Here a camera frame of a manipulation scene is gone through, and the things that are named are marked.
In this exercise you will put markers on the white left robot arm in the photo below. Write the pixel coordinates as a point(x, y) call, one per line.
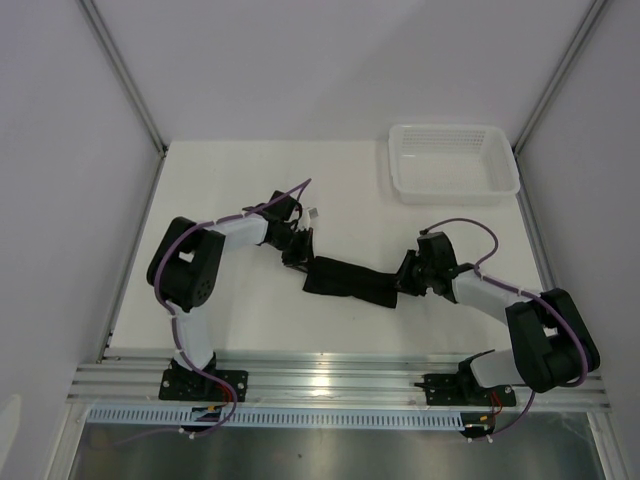
point(185, 266)

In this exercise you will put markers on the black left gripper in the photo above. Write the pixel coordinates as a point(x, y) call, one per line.
point(303, 255)

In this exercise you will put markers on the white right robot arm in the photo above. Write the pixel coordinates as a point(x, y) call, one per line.
point(550, 345)

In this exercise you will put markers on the white perforated plastic basket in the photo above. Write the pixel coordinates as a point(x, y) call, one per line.
point(451, 164)

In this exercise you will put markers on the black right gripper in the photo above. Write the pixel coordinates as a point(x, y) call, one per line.
point(403, 282)

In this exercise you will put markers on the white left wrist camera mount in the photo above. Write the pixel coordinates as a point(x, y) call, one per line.
point(309, 217)

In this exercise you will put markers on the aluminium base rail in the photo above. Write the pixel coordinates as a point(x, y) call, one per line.
point(276, 379)

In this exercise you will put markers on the grey aluminium frame post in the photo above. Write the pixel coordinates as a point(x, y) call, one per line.
point(576, 46)

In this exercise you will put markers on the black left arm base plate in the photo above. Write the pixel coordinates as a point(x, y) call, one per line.
point(183, 385)

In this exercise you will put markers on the grey slotted cable duct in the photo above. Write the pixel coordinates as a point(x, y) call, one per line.
point(278, 417)

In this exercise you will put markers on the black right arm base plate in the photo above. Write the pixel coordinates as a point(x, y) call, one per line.
point(458, 390)

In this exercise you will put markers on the black t-shirt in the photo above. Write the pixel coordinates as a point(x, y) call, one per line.
point(330, 277)

